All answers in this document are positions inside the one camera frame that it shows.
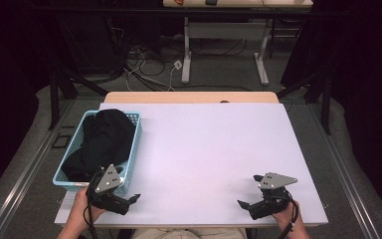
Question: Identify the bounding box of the black metal stand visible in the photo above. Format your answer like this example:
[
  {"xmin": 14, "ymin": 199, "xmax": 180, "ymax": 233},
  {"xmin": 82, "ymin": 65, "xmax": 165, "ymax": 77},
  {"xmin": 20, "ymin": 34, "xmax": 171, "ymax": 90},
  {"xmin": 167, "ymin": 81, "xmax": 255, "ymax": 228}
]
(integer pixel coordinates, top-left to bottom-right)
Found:
[
  {"xmin": 276, "ymin": 68, "xmax": 333, "ymax": 135},
  {"xmin": 47, "ymin": 68, "xmax": 109, "ymax": 131}
]

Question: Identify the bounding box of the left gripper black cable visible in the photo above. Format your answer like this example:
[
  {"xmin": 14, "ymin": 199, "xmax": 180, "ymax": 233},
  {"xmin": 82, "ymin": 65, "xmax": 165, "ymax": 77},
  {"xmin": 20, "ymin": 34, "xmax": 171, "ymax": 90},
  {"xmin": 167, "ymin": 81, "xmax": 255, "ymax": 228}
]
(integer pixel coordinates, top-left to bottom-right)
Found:
[{"xmin": 83, "ymin": 169, "xmax": 103, "ymax": 239}]

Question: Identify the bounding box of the tangle of floor cables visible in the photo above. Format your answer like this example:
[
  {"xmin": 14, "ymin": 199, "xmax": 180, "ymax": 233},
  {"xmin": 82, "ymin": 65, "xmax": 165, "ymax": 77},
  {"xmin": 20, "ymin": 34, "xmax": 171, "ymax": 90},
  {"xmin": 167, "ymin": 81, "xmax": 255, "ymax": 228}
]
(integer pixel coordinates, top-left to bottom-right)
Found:
[{"xmin": 110, "ymin": 26, "xmax": 187, "ymax": 93}]

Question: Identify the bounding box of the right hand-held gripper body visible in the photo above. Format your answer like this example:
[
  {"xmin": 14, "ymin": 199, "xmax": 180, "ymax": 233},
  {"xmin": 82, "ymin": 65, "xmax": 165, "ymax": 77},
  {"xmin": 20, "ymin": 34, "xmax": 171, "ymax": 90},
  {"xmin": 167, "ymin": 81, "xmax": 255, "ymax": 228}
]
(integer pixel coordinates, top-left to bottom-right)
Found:
[{"xmin": 248, "ymin": 171, "xmax": 298, "ymax": 221}]

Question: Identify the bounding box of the dark curtain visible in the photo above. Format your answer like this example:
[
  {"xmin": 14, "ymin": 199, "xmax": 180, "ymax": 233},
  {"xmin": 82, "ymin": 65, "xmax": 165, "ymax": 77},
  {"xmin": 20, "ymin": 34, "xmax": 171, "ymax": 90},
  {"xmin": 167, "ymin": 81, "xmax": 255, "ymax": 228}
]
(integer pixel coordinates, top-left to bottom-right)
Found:
[
  {"xmin": 0, "ymin": 0, "xmax": 53, "ymax": 207},
  {"xmin": 280, "ymin": 0, "xmax": 382, "ymax": 213}
]

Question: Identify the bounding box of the person's right hand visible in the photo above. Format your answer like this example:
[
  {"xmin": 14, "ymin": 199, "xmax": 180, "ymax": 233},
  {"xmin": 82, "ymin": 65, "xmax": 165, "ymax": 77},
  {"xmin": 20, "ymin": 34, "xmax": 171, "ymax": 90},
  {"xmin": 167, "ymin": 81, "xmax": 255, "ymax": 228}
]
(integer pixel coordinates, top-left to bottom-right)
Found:
[{"xmin": 271, "ymin": 199, "xmax": 301, "ymax": 232}]

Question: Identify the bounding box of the person's left hand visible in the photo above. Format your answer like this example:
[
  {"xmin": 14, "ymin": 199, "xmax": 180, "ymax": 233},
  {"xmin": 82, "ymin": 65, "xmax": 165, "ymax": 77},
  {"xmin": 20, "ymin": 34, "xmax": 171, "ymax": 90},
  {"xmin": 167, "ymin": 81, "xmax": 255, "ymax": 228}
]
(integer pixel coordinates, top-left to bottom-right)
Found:
[{"xmin": 69, "ymin": 188, "xmax": 106, "ymax": 231}]

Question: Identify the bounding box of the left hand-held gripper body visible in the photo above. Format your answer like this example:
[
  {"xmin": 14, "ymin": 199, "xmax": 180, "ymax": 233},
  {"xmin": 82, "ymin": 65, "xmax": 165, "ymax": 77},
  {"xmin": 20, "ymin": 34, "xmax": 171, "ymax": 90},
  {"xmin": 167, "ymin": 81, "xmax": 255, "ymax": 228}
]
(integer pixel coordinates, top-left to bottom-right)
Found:
[{"xmin": 85, "ymin": 163, "xmax": 131, "ymax": 216}]

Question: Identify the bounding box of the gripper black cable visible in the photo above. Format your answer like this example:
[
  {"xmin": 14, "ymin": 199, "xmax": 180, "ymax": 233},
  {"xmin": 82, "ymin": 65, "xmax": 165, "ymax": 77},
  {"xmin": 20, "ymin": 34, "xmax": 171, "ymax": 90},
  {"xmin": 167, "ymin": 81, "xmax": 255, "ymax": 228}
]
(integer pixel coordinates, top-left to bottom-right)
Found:
[
  {"xmin": 83, "ymin": 169, "xmax": 103, "ymax": 239},
  {"xmin": 277, "ymin": 190, "xmax": 300, "ymax": 239}
]

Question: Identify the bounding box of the white desk with metal legs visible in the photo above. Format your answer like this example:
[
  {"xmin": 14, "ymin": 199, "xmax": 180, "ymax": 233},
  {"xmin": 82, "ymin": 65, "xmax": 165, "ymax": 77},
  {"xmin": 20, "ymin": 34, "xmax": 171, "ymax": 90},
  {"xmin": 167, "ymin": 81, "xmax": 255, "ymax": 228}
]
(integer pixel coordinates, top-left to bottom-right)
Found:
[{"xmin": 162, "ymin": 0, "xmax": 314, "ymax": 87}]

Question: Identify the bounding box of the light blue plastic basket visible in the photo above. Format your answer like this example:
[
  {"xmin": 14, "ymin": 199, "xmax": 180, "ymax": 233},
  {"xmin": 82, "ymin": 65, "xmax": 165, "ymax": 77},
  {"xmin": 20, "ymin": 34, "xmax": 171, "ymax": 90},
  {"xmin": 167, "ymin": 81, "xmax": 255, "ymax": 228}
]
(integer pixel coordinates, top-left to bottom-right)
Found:
[{"xmin": 52, "ymin": 110, "xmax": 143, "ymax": 194}]

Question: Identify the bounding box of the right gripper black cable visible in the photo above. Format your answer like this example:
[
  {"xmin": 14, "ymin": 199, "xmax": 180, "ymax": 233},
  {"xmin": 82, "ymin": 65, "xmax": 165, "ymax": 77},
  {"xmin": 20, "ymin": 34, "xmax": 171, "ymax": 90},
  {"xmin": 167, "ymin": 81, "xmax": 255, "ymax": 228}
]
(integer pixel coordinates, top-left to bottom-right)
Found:
[{"xmin": 277, "ymin": 190, "xmax": 300, "ymax": 239}]

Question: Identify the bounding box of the black cloth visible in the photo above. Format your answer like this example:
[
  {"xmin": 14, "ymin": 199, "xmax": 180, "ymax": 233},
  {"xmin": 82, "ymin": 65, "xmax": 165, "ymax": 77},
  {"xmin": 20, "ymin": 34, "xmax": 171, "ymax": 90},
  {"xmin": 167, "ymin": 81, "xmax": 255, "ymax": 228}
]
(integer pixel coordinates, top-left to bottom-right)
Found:
[{"xmin": 61, "ymin": 108, "xmax": 136, "ymax": 183}]

